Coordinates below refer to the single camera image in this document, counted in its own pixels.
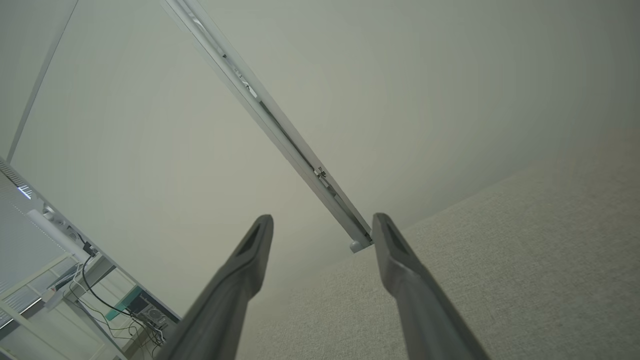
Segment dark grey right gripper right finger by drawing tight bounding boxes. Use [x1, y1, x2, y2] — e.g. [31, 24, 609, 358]
[371, 212, 492, 360]

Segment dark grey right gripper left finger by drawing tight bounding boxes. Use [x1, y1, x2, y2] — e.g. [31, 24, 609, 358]
[154, 214, 275, 360]

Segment teal box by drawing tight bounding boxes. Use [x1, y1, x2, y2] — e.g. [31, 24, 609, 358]
[105, 285, 147, 322]

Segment white tube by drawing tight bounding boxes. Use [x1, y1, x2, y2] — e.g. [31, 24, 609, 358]
[27, 209, 92, 264]

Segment black desk cable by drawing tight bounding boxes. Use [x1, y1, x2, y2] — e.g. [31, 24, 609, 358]
[80, 254, 167, 352]

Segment grey metal partition post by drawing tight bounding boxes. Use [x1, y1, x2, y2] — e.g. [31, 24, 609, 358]
[160, 0, 375, 251]

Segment white desk frame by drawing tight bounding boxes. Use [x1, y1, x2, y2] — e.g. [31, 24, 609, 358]
[0, 252, 132, 360]

